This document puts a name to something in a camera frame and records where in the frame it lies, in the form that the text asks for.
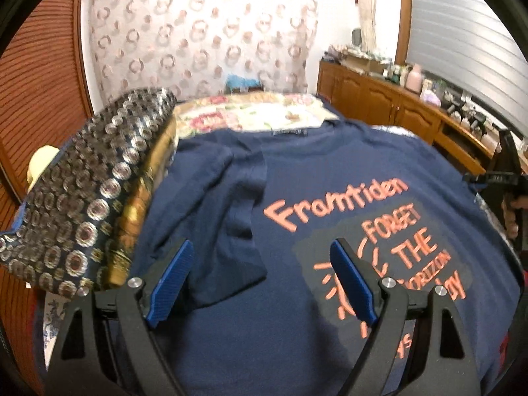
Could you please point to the person's right hand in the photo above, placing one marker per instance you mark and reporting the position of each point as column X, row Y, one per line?
column 513, row 220

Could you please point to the blue cloth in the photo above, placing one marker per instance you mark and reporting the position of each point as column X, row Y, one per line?
column 243, row 83

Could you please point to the yellow plush toy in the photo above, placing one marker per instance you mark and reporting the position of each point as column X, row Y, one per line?
column 41, row 165

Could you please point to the cardboard box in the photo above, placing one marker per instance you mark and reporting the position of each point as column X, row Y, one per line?
column 363, row 65

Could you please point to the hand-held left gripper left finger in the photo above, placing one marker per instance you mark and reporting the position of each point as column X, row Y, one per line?
column 173, row 280

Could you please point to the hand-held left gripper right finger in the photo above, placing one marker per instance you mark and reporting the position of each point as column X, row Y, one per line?
column 354, row 284

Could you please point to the purple pouch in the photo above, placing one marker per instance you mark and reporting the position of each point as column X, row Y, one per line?
column 431, row 97

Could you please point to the circle-patterned curtain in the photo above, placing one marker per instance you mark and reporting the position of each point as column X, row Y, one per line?
column 185, row 29

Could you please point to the navy t-shirt with orange print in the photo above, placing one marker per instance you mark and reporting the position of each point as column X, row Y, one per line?
column 288, row 173

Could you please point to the brown ribbed sliding door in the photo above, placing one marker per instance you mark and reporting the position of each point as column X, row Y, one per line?
column 41, row 90

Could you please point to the gold cushion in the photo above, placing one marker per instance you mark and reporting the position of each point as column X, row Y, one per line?
column 136, row 214

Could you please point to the red cloth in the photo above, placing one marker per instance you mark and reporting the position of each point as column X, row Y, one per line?
column 507, row 342

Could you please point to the dark circle-patterned cushion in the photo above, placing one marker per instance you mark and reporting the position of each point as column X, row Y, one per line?
column 82, row 194

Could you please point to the pink floral blanket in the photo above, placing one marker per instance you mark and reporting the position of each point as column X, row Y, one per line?
column 231, row 115

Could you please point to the cream textured pipe cover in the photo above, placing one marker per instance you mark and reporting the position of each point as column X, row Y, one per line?
column 369, row 8

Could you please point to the small round mirror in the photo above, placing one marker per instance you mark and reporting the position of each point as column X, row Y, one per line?
column 357, row 37

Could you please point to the wooden cabinet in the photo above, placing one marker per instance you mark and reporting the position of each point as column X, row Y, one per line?
column 371, row 95

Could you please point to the pink bottle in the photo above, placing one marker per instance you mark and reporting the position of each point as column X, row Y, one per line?
column 414, row 77

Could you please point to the grey window blind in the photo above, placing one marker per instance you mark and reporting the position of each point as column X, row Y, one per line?
column 453, row 16

